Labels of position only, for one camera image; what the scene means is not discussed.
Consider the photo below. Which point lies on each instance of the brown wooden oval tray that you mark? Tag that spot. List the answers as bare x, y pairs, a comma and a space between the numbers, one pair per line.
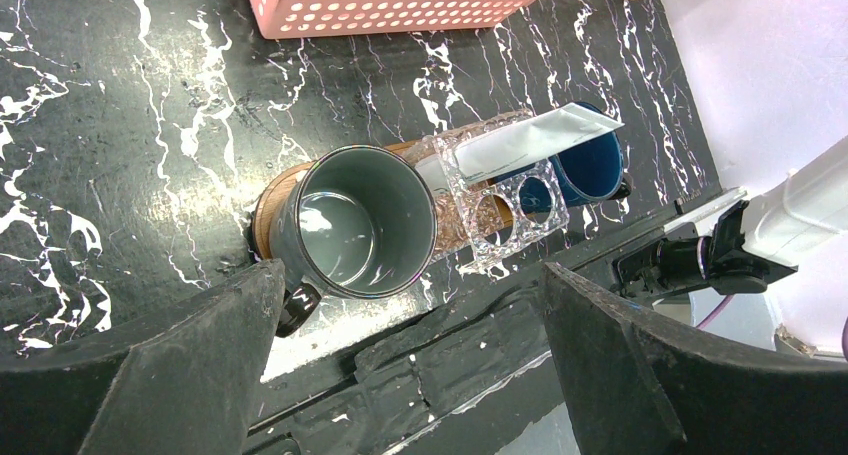
278, 207

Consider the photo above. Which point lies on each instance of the grey green mug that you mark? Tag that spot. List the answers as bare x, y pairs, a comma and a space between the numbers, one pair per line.
361, 224

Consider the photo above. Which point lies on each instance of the black capped toothpaste tube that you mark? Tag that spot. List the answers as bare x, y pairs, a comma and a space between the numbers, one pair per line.
464, 160

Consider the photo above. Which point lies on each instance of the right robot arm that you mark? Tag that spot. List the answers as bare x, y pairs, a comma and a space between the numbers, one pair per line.
767, 270

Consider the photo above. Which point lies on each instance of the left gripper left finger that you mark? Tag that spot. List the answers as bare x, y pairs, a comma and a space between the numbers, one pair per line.
180, 380

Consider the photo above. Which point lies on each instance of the dark blue mug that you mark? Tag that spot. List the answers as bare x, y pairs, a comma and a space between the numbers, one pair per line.
596, 167

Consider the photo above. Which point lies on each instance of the pink plastic basket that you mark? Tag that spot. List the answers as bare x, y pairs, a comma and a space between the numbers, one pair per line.
289, 19

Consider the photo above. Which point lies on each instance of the clear packaged toothbrushes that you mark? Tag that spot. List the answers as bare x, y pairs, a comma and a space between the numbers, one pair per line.
490, 250

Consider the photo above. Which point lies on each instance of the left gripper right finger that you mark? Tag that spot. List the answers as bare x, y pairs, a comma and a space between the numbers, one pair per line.
662, 379

